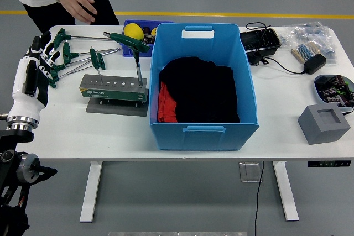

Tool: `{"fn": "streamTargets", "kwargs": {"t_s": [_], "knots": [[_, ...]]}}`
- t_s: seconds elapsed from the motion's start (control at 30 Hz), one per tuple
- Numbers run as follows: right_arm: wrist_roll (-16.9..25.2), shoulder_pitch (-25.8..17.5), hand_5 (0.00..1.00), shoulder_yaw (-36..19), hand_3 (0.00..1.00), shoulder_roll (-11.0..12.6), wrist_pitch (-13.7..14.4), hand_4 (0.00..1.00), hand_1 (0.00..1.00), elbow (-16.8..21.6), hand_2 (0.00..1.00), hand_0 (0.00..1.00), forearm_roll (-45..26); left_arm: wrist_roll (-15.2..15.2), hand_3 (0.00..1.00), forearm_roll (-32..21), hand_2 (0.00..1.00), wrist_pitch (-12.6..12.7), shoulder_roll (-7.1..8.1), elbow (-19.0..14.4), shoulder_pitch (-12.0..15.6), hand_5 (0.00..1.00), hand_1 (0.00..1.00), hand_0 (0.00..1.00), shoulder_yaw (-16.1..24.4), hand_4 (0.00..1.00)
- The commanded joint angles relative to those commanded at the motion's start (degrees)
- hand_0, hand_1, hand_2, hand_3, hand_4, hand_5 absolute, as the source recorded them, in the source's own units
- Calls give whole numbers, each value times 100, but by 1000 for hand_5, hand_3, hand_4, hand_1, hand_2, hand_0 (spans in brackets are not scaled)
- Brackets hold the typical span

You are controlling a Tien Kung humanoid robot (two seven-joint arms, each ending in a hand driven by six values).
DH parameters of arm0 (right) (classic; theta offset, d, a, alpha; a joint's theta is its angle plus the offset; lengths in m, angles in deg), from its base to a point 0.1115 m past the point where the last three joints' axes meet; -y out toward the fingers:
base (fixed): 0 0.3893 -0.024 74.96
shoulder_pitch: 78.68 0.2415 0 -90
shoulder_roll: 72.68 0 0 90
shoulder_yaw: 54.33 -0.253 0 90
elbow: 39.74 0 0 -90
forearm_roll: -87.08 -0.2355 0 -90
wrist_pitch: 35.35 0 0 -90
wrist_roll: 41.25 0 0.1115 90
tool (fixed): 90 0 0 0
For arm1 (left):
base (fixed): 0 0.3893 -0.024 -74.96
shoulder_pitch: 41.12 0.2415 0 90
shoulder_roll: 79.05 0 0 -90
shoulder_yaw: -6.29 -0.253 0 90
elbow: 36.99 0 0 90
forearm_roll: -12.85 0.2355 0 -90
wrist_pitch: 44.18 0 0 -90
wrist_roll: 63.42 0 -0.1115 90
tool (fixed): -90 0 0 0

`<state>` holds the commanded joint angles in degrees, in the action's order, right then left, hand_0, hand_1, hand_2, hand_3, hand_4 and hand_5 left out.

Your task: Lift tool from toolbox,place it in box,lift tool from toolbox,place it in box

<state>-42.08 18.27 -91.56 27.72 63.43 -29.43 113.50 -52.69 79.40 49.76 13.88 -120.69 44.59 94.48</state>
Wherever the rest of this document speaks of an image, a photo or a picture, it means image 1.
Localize black plastic tray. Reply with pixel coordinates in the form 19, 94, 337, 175
239, 28, 282, 59

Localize black floor cable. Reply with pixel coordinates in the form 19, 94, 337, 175
253, 161, 265, 236

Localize metal floor socket plate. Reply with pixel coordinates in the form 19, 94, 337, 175
239, 162, 263, 183

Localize white table leg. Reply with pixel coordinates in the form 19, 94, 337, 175
272, 160, 300, 222
79, 161, 103, 223

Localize clear plastic parts bags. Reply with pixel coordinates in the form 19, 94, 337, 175
279, 21, 337, 67

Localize large blue plastic box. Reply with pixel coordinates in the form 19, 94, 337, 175
149, 22, 260, 151

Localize yellow lemon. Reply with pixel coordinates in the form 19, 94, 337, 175
123, 23, 145, 41

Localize black power adapter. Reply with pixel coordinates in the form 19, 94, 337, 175
303, 53, 327, 75

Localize light blue dish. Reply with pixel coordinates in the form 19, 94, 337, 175
314, 74, 354, 109

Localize large green T-handle wrench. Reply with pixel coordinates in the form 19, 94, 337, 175
103, 31, 152, 87

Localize black cloth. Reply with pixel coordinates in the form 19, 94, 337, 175
159, 56, 241, 124

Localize person's right hand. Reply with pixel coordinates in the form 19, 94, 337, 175
59, 0, 98, 25

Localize grey cube box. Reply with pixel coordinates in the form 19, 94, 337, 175
297, 103, 352, 145

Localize black adapter cable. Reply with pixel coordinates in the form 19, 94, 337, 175
246, 22, 306, 75

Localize taped resistor strip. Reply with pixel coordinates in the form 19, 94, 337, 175
291, 40, 323, 63

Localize red cloth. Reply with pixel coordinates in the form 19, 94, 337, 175
157, 81, 178, 123

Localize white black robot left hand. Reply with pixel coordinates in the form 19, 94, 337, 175
7, 30, 61, 121

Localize small blue plastic bin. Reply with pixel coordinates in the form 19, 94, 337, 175
122, 19, 175, 59

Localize green metal wrench stand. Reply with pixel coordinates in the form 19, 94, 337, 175
79, 74, 150, 117

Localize black table control panel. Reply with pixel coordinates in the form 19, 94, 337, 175
308, 160, 352, 168

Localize electronic parts pile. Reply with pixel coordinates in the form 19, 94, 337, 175
316, 75, 354, 107

